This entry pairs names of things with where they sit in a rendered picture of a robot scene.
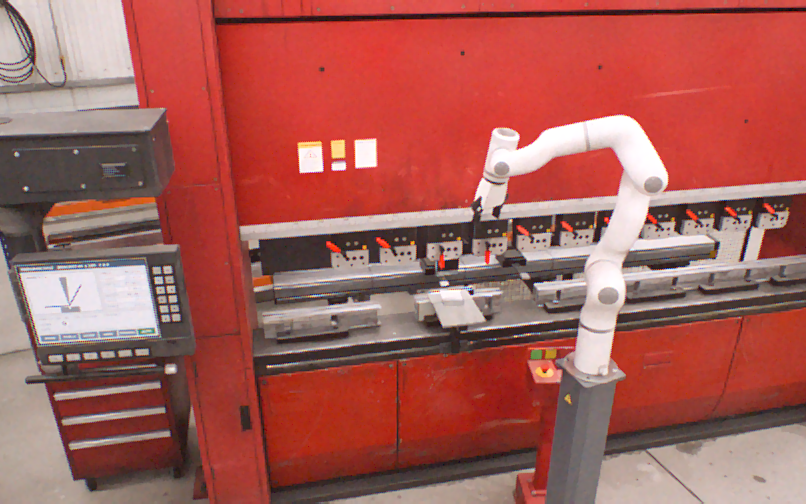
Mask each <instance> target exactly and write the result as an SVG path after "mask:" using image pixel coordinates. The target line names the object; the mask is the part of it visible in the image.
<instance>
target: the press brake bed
mask: <svg viewBox="0 0 806 504"><path fill-rule="evenodd" d="M578 329H579V326H574V327H566V328H558V329H550V330H542V331H533V332H525V333H517V334H509V335H501V336H492V337H484V338H476V339H468V340H460V354H454V355H451V354H450V342H443V343H435V344H427V345H418V346H410V347H402V348H394V349H385V350H377V351H369V352H361V353H352V354H344V355H336V356H327V357H319V358H311V359H303V360H294V361H286V362H278V363H269V364H261V365H255V371H256V379H257V387H258V395H259V403H260V411H261V419H262V428H263V436H264V444H265V452H266V460H267V467H268V473H269V480H270V486H271V496H272V504H316V503H322V502H329V501H334V500H339V499H346V498H354V497H360V496H367V495H373V494H379V493H386V492H392V491H398V490H404V489H409V488H415V487H421V486H426V485H432V484H439V483H446V482H451V481H458V480H464V479H469V478H474V477H481V476H487V475H494V474H501V473H507V472H513V471H520V470H526V469H532V468H535V464H536V456H537V447H538V439H539V431H540V422H541V414H542V406H533V404H532V401H531V398H530V395H529V393H528V390H527V387H526V385H525V375H526V365H527V357H528V348H554V347H574V352H575V351H576V344H577V337H578ZM671 351H673V357H672V361H671V363H672V362H673V365H672V366H665V367H658V368H651V369H644V368H643V363H644V358H645V355H649V354H656V353H664V352H671ZM610 358H611V359H612V360H613V361H614V362H615V363H616V365H617V367H618V369H620V370H621V371H622V372H623V373H625V374H626V378H625V379H624V380H621V381H617V382H616V387H615V393H614V398H613V404H612V410H611V415H610V421H609V426H608V432H607V437H606V443H605V449H604V454H603V456H607V455H612V454H621V453H626V452H630V451H637V450H644V449H651V448H657V447H663V446H669V445H674V444H679V443H685V442H690V441H696V440H704V439H709V438H715V437H721V436H726V435H732V434H739V433H745V432H751V431H758V430H763V429H769V428H775V427H781V426H787V425H793V424H798V423H803V422H806V298H801V299H793V300H785V301H777V302H769V303H761V304H753V305H745V306H736V307H728V308H720V309H712V310H704V311H696V312H688V313H680V314H672V315H664V316H656V317H648V318H639V319H631V320H623V321H616V324H615V330H614V335H613V341H612V347H611V353H610Z"/></svg>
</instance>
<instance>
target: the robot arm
mask: <svg viewBox="0 0 806 504"><path fill-rule="evenodd" d="M518 140H519V135H518V133H517V132H515V131H513V130H511V129H507V128H497V129H495V130H494V131H493V133H492V137H491V142H490V146H489V151H488V155H487V160H486V164H485V168H484V173H483V175H484V178H482V180H481V182H480V184H479V187H478V190H477V193H476V197H475V201H474V202H473V203H471V205H470V206H471V210H472V211H473V212H474V214H473V218H472V222H473V223H475V224H476V225H480V220H481V215H480V214H481V213H482V212H483V210H484V209H488V208H492V207H493V211H492V216H494V217H495V218H496V219H499V217H500V213H501V209H502V208H503V205H504V204H505V203H506V200H507V199H508V197H509V194H508V193H506V190H507V181H508V180H509V176H515V175H521V174H525V173H529V172H532V171H535V170H537V169H539V168H540V167H542V166H543V165H545V164H546V163H547V162H548V161H549V160H551V159H552V158H554V157H558V156H564V155H569V154H575V153H581V152H586V151H591V150H597V149H602V148H608V147H610V148H612V149H613V150H614V151H615V153H616V155H617V156H618V158H619V160H620V162H621V164H622V165H623V167H624V171H623V174H622V178H621V183H620V188H619V193H618V198H617V202H616V206H615V209H614V212H613V215H612V217H611V220H610V222H609V225H608V227H607V230H606V232H605V234H604V236H603V237H602V239H601V240H600V242H599V243H598V244H597V246H596V247H595V249H594V250H593V252H592V253H591V255H590V256H589V258H588V260H587V262H586V265H585V270H584V274H585V279H586V285H587V297H586V302H585V305H584V306H583V307H582V310H581V315H580V322H579V329H578V337H577V344H576V351H575V352H572V353H570V354H568V355H567V356H566V357H565V359H564V368H565V370H566V371H567V372H568V373H569V374H570V375H571V376H572V377H574V378H576V379H578V380H580V381H583V382H587V383H594V384H600V383H607V382H609V381H612V380H613V379H614V378H615V377H616V376H617V373H618V367H617V365H616V363H615V362H614V361H613V360H612V359H611V358H610V353H611V347H612V341H613V335H614V330H615V324H616V318H617V314H618V312H619V311H620V310H621V308H622V306H623V304H624V300H625V283H624V279H623V276H622V273H621V267H622V263H623V260H624V258H625V256H626V255H627V253H628V252H629V251H630V249H631V248H632V247H633V245H634V243H635V242H636V240H637V238H638V236H639V233H640V231H641V229H642V226H643V224H644V221H645V219H646V215H647V211H648V206H649V200H650V196H655V195H658V194H660V193H661V192H663V191H664V189H665V188H666V186H667V184H668V174H667V172H666V169H665V167H664V166H663V164H662V162H661V160H660V158H659V156H658V155H657V153H656V151H655V150H654V148H653V146H652V145H651V143H650V141H649V140H648V138H647V136H646V135H645V133H644V131H643V130H642V128H641V127H640V126H639V125H638V123H637V122H636V121H635V120H633V119H632V118H630V117H627V116H612V117H606V118H601V119H597V120H591V121H586V122H581V123H577V124H572V125H567V126H562V127H558V128H553V129H549V130H546V131H544V132H543V133H542V134H541V135H540V137H539V138H538V139H537V140H536V141H535V142H534V143H533V144H531V145H529V146H527V147H525V148H523V149H519V150H516V148H517V144H518ZM481 205H482V206H481ZM479 207H480V208H481V209H480V210H479V211H478V210H477V209H478V208H479Z"/></svg>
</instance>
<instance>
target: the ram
mask: <svg viewBox="0 0 806 504"><path fill-rule="evenodd" d="M216 35H217V43H218V52H219V61H220V69H221V78H222V86H223V95H224V103H225V112H226V120H227V129H228V137H229V146H230V154H231V162H232V171H233V179H234V188H235V196H236V205H237V213H238V221H239V230H240V227H241V226H253V225H266V224H278V223H290V222H302V221H315V220H327V219H339V218H351V217H364V216H376V215H388V214H401V213H413V212H425V211H438V210H450V209H462V208H471V206H470V205H471V203H473V202H474V201H475V197H476V193H477V190H478V187H479V184H480V182H481V180H482V178H484V175H483V173H484V168H485V164H486V160H487V155H488V151H489V146H490V142H491V137H492V133H493V131H494V130H495V129H497V128H507V129H511V130H513V131H515V132H517V133H518V135H519V140H518V144H517V148H516V150H519V149H523V148H525V147H527V146H529V145H531V144H533V143H534V142H535V141H536V140H537V139H538V138H539V137H540V135H541V134H542V133H543V132H544V131H546V130H549V129H553V128H558V127H562V126H567V125H572V124H577V123H581V122H586V121H591V120H597V119H601V118H606V117H612V116H627V117H630V118H632V119H633V120H635V121H636V122H637V123H638V125H639V126H640V127H641V128H642V130H643V131H644V133H645V135H646V136H647V138H648V140H649V141H650V143H651V145H652V146H653V148H654V150H655V151H656V153H657V155H658V156H659V158H660V160H661V162H662V164H663V166H664V167H665V169H666V172H667V174H668V184H667V186H666V188H665V189H664V191H663V192H673V191H685V190H698V189H710V188H723V187H735V186H747V185H760V184H772V183H785V182H797V181H806V10H805V11H741V12H681V13H625V14H571V15H521V16H473V17H427V18H383V19H341V20H300V21H261V22H222V23H216ZM375 138H377V167H368V168H355V146H354V140H358V139H375ZM338 140H344V143H345V158H332V149H331V141H338ZM307 142H321V149H322V167H323V171H316V172H301V173H300V162H299V148H298V143H307ZM335 161H345V168H346V169H344V170H333V169H332V162H335ZM623 171H624V167H623V165H622V164H621V162H620V160H619V158H618V156H617V155H616V153H615V151H614V150H613V149H612V148H610V147H608V148H602V149H597V150H591V151H586V152H581V153H575V154H569V155H564V156H558V157H554V158H552V159H551V160H549V161H548V162H547V163H546V164H545V165H543V166H542V167H540V168H539V169H537V170H535V171H532V172H529V173H525V174H521V175H515V176H509V180H508V181H507V190H506V193H508V194H509V197H508V199H507V200H506V203H505V204H504V205H512V204H524V203H536V202H549V201H561V200H573V199H586V198H598V197H611V196H618V193H619V188H620V183H621V178H622V174H623ZM799 193H806V187H802V188H790V189H778V190H766V191H754V192H742V193H730V194H717V195H705V196H693V197H681V198H669V199H657V200H649V206H657V205H669V204H681V203H693V202H705V201H716V200H728V199H740V198H752V197H764V196H775V195H787V194H799ZM472 218H473V215H464V216H452V217H440V218H428V219H416V220H404V221H392V222H381V223H369V224H357V225H345V226H333V227H321V228H309V229H297V230H285V231H273V232H261V233H249V234H240V238H241V241H247V240H259V239H270V238H282V237H294V236H306V235H317V234H329V233H341V232H352V231H364V230H376V229H387V228H399V227H411V226H423V225H434V224H446V223H458V222H469V221H472Z"/></svg>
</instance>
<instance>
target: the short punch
mask: <svg viewBox="0 0 806 504"><path fill-rule="evenodd" d="M458 270H459V258H458V259H449V260H444V268H443V269H442V268H440V266H439V261H436V265H435V271H436V276H437V275H447V274H457V273H458Z"/></svg>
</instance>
